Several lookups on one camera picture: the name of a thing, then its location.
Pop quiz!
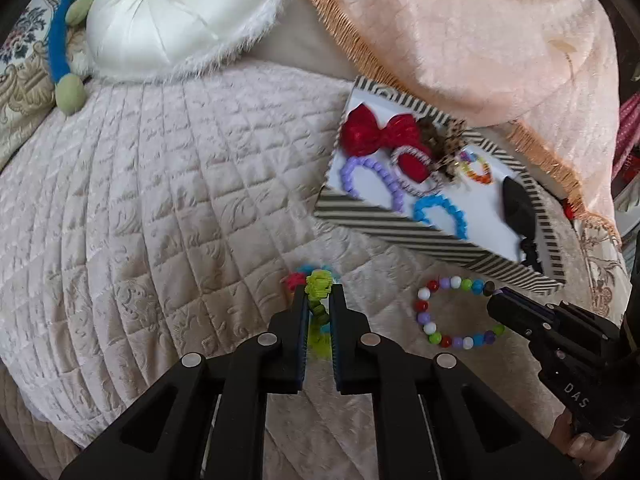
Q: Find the quilted beige bedspread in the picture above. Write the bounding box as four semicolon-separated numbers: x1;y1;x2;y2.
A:
0;60;631;480

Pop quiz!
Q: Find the person's right hand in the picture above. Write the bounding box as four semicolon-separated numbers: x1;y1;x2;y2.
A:
552;407;626;468

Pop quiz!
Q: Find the small rainbow bead bracelet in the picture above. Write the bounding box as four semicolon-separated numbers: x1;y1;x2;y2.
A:
459;152;494;186

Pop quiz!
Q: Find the white round satin pillow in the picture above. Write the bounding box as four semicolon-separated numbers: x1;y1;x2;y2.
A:
86;0;296;83

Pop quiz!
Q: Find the striped cardboard box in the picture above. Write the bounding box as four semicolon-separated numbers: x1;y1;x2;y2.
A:
314;76;568;296

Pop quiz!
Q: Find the black fabric hair bow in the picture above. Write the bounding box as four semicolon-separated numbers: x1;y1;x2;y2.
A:
501;176;539;243

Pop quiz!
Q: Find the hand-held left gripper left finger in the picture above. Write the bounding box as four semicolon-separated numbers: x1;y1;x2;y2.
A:
60;284;312;480

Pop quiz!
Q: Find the peach fringed blanket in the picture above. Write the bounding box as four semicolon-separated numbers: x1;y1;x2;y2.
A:
295;0;623;248

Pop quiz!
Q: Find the brown leopard print bow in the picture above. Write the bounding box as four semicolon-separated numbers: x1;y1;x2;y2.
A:
416;117;468;181

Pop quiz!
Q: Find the floral embroidered cushion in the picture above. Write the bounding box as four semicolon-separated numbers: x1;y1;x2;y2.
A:
0;0;96;171

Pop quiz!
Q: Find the black scrunchie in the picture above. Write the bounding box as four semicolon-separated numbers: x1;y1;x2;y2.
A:
517;239;545;272

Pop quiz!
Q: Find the red hair bow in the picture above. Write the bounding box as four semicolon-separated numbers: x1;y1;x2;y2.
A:
341;104;425;156

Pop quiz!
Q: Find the colourful scrunchie hair tie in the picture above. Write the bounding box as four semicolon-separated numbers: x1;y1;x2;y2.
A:
281;265;342;361

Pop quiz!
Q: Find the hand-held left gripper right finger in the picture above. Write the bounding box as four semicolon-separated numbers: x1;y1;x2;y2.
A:
330;284;576;480

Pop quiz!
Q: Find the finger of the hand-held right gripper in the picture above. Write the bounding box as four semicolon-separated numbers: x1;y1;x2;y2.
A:
487;287;556;343

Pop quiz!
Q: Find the purple bead bracelet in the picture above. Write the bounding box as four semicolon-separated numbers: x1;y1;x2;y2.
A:
339;156;405;211

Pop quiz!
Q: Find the blue bead bracelet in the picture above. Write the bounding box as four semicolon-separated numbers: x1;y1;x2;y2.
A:
412;195;470;239

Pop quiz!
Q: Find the multicolour round bead bracelet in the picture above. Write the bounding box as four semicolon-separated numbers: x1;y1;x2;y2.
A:
414;275;506;351

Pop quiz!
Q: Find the green and blue plush toy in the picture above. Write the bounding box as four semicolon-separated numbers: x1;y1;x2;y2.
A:
47;0;108;114

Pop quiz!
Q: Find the pink cloth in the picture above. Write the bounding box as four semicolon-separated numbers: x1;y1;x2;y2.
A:
619;92;640;176

